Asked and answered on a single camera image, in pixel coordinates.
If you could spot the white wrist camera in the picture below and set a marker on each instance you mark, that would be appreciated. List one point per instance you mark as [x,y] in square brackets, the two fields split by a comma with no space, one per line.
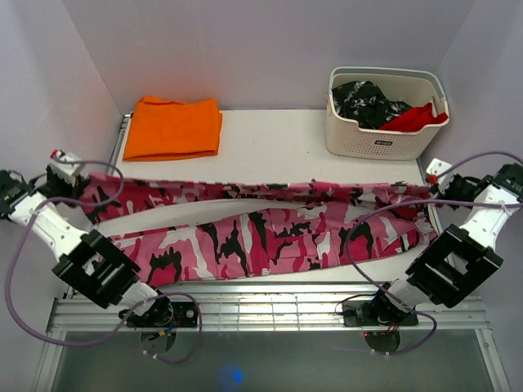
[437,172]
[66,165]

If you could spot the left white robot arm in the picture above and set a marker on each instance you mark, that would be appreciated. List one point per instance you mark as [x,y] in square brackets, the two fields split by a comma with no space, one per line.
[86,261]

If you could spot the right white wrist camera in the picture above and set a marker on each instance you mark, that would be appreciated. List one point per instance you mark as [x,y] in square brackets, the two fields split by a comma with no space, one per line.
[437,172]

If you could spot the red trousers in basket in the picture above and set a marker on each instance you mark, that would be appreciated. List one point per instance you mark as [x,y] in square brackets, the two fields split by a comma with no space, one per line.
[415,119]

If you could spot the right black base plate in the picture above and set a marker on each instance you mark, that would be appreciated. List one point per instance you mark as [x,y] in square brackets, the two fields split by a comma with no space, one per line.
[367,314]

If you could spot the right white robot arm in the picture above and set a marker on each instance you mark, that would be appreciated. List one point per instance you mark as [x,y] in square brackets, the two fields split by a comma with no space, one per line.
[462,257]

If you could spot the pink camouflage trousers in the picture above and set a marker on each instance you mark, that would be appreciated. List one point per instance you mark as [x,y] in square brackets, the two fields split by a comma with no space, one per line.
[310,226]

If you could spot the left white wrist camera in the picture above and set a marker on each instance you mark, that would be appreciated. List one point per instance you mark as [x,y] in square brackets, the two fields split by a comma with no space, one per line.
[66,165]

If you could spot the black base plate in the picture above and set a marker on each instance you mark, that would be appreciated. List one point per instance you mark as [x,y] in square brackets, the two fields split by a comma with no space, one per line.
[188,314]
[367,314]

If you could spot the black white patterned trousers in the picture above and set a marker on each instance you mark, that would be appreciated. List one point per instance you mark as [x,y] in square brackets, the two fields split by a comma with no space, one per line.
[365,103]

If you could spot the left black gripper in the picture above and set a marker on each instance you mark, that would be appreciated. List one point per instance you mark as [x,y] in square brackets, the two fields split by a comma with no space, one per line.
[74,193]

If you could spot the folded orange trousers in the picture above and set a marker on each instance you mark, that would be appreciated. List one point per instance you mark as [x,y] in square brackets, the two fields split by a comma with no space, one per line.
[167,130]

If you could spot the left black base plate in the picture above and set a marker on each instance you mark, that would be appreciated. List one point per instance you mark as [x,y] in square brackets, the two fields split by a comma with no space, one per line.
[188,314]

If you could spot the cream plastic laundry basket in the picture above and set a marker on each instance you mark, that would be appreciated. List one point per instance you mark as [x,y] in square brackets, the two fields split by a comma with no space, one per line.
[345,137]

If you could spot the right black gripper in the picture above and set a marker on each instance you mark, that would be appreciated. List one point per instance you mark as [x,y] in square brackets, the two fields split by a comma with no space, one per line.
[454,180]

